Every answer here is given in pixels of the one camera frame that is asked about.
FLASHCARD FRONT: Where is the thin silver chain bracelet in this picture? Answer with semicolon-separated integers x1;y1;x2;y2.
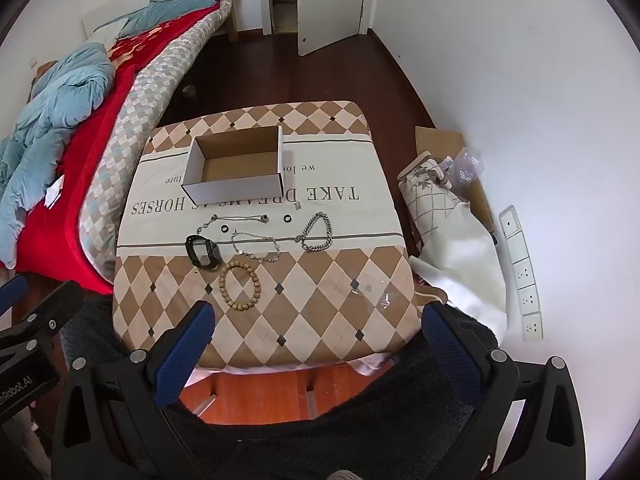
231;230;281;262

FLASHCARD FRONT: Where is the metal table leg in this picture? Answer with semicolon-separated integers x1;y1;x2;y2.
305;370;321;418
192;375;218;413

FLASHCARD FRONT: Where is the white power strip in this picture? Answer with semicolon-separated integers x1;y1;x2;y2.
499;205;543;343

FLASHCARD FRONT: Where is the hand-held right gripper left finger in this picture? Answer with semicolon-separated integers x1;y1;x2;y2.
52;301;217;480

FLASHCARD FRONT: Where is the folded blue blanket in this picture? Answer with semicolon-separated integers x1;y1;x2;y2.
102;0;228;38

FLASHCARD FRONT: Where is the checkered printed tablecloth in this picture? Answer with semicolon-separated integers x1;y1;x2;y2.
112;101;423;376

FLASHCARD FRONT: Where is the white door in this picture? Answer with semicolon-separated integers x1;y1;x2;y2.
296;0;371;57

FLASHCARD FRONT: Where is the patterned white bag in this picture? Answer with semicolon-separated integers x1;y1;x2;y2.
397;152;471;251

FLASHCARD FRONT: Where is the flat cardboard sheet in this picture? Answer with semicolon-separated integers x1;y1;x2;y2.
414;126;496;246

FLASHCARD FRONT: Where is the clear plastic bag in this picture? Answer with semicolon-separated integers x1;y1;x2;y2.
447;147;486;186

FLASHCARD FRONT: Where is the black smart band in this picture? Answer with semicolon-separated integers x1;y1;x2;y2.
185;234;222;268

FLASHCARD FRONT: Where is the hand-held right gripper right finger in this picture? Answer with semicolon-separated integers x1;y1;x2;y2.
421;302;587;480

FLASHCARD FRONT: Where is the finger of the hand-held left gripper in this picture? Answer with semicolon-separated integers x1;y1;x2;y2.
0;280;85;361
0;274;29;313

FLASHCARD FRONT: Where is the checkered bed mattress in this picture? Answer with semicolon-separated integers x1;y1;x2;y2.
80;0;236;286

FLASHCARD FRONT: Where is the cardboard box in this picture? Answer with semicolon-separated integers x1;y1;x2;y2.
181;126;285;206

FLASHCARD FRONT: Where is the white paper tag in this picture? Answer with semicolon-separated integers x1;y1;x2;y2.
45;176;66;208

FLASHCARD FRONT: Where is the bed with red cover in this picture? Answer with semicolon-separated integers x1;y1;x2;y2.
15;2;221;296

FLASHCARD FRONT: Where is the wooden bead bracelet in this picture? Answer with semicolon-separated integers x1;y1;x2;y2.
218;259;261;312

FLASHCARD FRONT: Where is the thin silver necklace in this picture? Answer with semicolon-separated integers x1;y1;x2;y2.
197;214;269;235

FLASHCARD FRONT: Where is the light blue quilt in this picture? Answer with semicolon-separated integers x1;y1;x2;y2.
0;42;117;268

